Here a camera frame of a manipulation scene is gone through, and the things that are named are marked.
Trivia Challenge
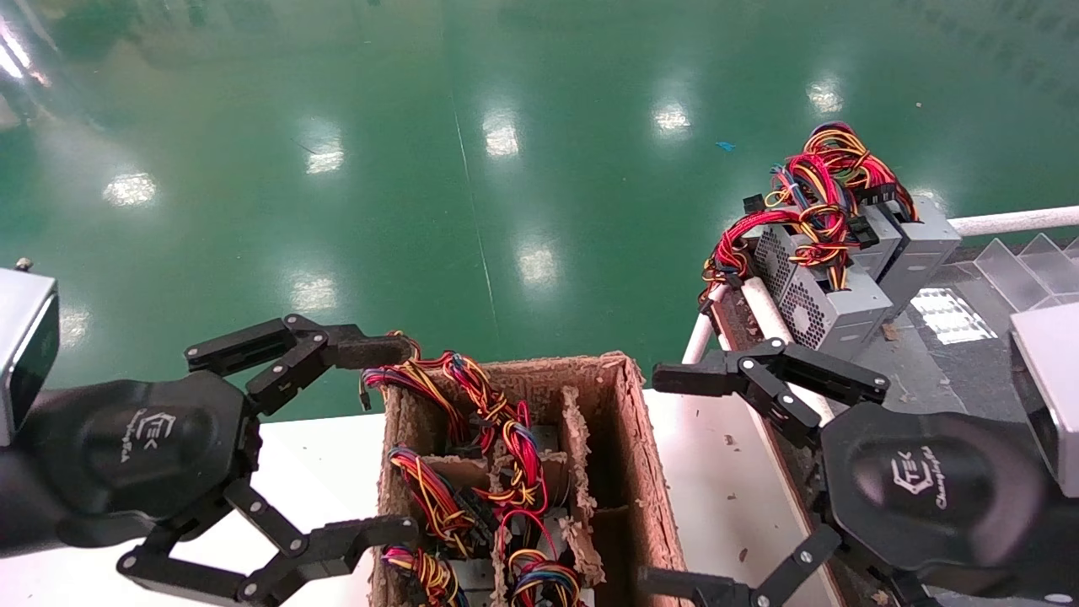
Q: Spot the power supply wiring middle cell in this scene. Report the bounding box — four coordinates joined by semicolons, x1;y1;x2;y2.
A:
388;445;494;559

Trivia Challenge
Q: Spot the brown cardboard divider box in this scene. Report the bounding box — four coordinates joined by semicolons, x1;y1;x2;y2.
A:
368;352;696;607

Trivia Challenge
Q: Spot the power supply wiring bottom-middle cell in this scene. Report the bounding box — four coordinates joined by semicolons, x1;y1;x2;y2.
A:
504;546;584;607

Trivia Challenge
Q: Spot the power supply wiring bottom-left cell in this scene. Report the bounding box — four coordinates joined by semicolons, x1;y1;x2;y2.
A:
379;544;462;607

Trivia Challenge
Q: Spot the black conveyor belt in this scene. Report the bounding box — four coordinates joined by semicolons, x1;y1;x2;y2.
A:
708;253;1079;607

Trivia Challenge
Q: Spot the pile of coloured wires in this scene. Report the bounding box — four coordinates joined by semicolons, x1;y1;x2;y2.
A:
491;422;582;545

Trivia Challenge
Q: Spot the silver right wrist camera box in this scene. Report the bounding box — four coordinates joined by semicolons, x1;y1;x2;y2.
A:
1009;303;1079;500

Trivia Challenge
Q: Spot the white rail tube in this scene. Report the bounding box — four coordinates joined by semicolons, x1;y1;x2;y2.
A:
948;205;1079;239
740;277;835;422
679;285;730;367

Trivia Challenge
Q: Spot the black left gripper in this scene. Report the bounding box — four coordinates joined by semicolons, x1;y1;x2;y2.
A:
19;314;420;606

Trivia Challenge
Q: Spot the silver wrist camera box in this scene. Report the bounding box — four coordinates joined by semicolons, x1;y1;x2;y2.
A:
1009;303;1079;500
0;258;62;448

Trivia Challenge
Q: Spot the clear plastic divider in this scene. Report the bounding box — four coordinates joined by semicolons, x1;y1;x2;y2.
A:
1016;234;1079;292
961;239;1050;298

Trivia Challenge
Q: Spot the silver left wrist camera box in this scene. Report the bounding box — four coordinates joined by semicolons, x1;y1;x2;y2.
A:
0;258;62;448

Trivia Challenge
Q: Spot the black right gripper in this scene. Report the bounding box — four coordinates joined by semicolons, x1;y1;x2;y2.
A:
638;337;1050;607

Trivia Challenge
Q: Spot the power supply wiring top-left cell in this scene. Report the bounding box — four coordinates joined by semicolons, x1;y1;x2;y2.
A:
432;352;559;463

